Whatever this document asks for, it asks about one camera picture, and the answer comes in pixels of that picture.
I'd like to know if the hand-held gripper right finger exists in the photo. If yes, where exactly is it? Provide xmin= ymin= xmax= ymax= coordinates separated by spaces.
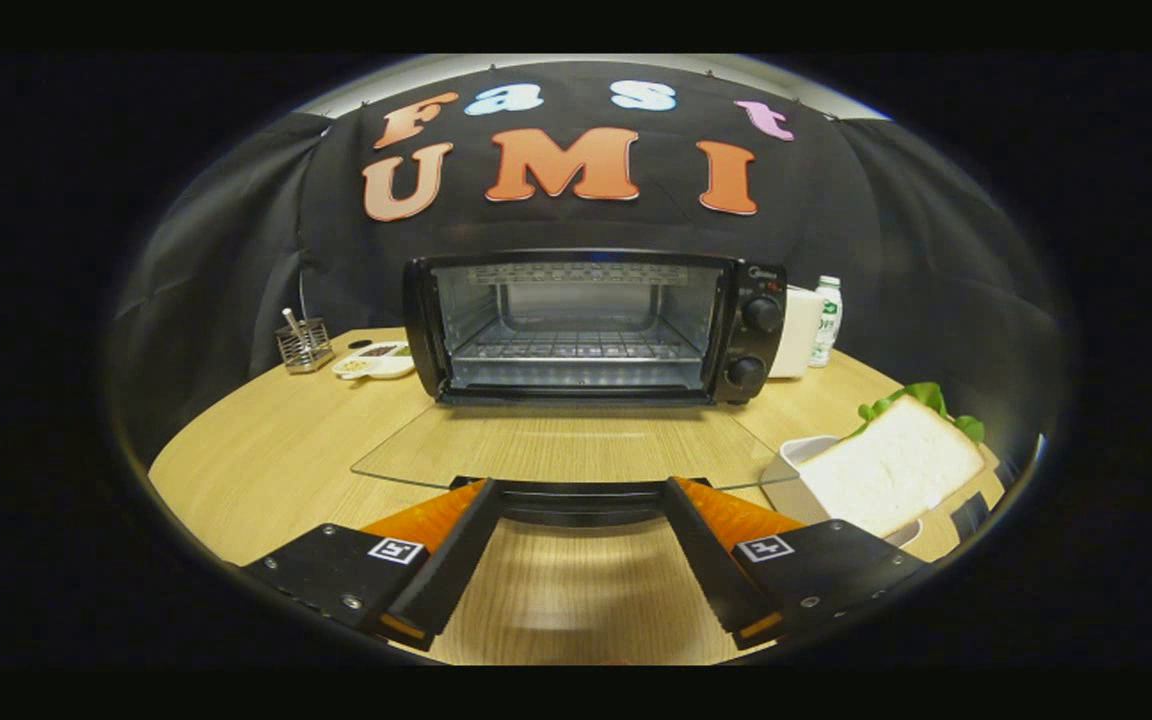
xmin=663 ymin=477 xmax=932 ymax=651

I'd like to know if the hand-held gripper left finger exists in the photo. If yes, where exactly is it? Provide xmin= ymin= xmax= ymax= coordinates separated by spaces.
xmin=241 ymin=478 xmax=504 ymax=653

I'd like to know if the lettuce sandwich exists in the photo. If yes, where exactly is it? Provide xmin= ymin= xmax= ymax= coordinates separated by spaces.
xmin=798 ymin=382 xmax=987 ymax=539

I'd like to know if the black toaster oven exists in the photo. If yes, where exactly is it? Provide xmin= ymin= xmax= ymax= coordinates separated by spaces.
xmin=351 ymin=248 xmax=799 ymax=528

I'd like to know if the white pop-up toaster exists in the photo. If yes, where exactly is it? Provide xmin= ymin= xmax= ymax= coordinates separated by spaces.
xmin=768 ymin=287 xmax=827 ymax=379

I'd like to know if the white plastic tray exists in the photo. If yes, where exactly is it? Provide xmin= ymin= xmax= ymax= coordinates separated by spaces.
xmin=761 ymin=435 xmax=937 ymax=549

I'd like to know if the white divided snack dish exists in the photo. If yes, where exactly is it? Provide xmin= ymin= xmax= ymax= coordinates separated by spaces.
xmin=331 ymin=340 xmax=417 ymax=381

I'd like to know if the small white bottle green label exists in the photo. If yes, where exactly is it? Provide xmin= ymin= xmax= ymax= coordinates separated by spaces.
xmin=809 ymin=276 xmax=844 ymax=369

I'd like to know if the metal mesh utensil holder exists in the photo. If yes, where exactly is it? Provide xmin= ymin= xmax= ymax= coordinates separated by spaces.
xmin=274 ymin=317 xmax=335 ymax=375

